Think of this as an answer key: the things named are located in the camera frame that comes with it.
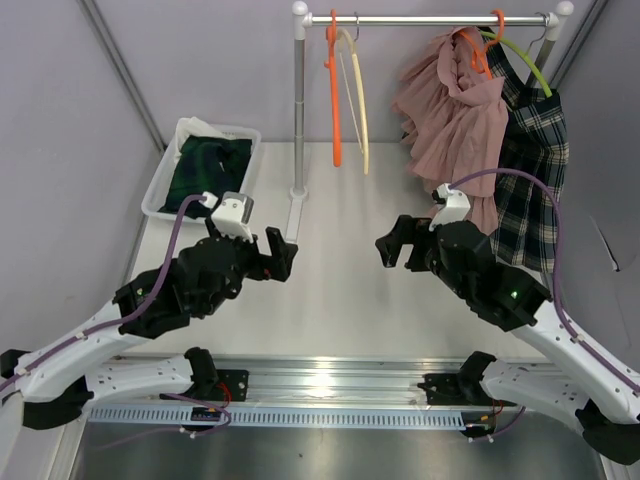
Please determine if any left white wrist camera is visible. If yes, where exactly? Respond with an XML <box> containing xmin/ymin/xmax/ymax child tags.
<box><xmin>200</xmin><ymin>191</ymin><xmax>254</xmax><ymax>243</ymax></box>

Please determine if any white plastic basket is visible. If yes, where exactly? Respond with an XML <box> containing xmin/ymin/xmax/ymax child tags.
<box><xmin>141</xmin><ymin>117</ymin><xmax>262</xmax><ymax>221</ymax></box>

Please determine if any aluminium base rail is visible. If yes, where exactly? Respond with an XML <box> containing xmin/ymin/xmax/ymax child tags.
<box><xmin>69</xmin><ymin>353</ymin><xmax>614</xmax><ymax>412</ymax></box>

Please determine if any metal clothes rack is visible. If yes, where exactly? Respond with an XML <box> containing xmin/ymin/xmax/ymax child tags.
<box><xmin>287</xmin><ymin>0</ymin><xmax>575</xmax><ymax>244</ymax></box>

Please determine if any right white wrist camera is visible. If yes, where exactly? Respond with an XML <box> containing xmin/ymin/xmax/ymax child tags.
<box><xmin>429</xmin><ymin>183</ymin><xmax>471</xmax><ymax>231</ymax></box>

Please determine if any slotted cable duct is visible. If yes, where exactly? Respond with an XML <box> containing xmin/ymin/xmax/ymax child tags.
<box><xmin>89</xmin><ymin>404</ymin><xmax>465</xmax><ymax>431</ymax></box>

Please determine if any lime green hanger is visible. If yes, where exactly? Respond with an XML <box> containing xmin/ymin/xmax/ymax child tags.
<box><xmin>480</xmin><ymin>30</ymin><xmax>553</xmax><ymax>98</ymax></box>

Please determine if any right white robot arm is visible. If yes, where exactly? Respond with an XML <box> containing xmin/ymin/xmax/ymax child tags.
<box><xmin>375</xmin><ymin>215</ymin><xmax>639</xmax><ymax>465</ymax></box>

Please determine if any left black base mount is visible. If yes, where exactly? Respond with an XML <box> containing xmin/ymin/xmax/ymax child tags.
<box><xmin>183</xmin><ymin>369</ymin><xmax>250</xmax><ymax>402</ymax></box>

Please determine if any pink pleated skirt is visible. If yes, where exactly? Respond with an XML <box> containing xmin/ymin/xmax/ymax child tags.
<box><xmin>390</xmin><ymin>27</ymin><xmax>509</xmax><ymax>244</ymax></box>

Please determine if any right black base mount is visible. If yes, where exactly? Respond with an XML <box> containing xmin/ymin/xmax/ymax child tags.
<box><xmin>417</xmin><ymin>372</ymin><xmax>499</xmax><ymax>407</ymax></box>

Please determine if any white cloth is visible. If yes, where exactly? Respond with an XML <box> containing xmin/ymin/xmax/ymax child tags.
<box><xmin>174</xmin><ymin>117</ymin><xmax>225</xmax><ymax>164</ymax></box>

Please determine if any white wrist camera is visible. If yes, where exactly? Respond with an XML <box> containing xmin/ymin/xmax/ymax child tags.
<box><xmin>429</xmin><ymin>183</ymin><xmax>471</xmax><ymax>231</ymax></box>
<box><xmin>200</xmin><ymin>191</ymin><xmax>254</xmax><ymax>243</ymax></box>

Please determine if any green plaid skirt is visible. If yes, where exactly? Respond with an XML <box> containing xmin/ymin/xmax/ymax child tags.
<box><xmin>160</xmin><ymin>137</ymin><xmax>253</xmax><ymax>214</ymax></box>

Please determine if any orange plastic hanger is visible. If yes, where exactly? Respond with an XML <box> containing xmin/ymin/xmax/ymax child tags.
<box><xmin>324</xmin><ymin>9</ymin><xmax>342</xmax><ymax>168</ymax></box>

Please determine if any orange hanger with pink skirt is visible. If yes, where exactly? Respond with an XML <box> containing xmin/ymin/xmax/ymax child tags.
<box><xmin>457</xmin><ymin>9</ymin><xmax>505</xmax><ymax>80</ymax></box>

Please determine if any cream wooden hanger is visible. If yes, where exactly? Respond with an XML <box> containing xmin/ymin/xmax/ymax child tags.
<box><xmin>337</xmin><ymin>27</ymin><xmax>370</xmax><ymax>176</ymax></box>

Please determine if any navy beige plaid skirt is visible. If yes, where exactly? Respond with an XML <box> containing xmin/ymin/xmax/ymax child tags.
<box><xmin>487</xmin><ymin>44</ymin><xmax>569</xmax><ymax>273</ymax></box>

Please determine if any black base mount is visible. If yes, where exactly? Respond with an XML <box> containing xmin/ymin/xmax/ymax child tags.
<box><xmin>183</xmin><ymin>369</ymin><xmax>250</xmax><ymax>402</ymax></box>
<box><xmin>417</xmin><ymin>372</ymin><xmax>499</xmax><ymax>407</ymax></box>

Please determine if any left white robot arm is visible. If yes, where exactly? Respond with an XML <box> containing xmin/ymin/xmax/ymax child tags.
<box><xmin>1</xmin><ymin>227</ymin><xmax>298</xmax><ymax>430</ymax></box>

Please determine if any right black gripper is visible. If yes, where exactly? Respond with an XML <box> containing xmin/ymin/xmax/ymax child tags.
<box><xmin>376</xmin><ymin>215</ymin><xmax>471</xmax><ymax>300</ymax></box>

